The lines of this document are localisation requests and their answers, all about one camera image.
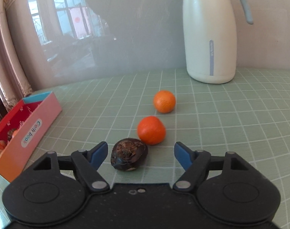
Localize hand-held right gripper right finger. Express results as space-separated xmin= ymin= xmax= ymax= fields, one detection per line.
xmin=172 ymin=141 xmax=251 ymax=192

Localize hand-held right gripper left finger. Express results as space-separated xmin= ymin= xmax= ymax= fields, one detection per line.
xmin=33 ymin=141 xmax=111 ymax=192

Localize colourful cardboard box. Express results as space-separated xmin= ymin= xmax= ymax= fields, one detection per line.
xmin=0 ymin=91 xmax=63 ymax=183

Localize orange tangerine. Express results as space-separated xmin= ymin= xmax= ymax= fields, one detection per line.
xmin=154 ymin=90 xmax=176 ymax=114
xmin=137 ymin=116 xmax=166 ymax=146

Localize green checked tablecloth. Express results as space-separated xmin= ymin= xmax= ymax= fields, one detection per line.
xmin=0 ymin=67 xmax=290 ymax=229

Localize beige patterned curtain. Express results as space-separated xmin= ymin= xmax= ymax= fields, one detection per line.
xmin=0 ymin=0 xmax=33 ymax=115

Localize white thermos jug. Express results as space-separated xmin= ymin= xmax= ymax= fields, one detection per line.
xmin=175 ymin=0 xmax=254 ymax=84

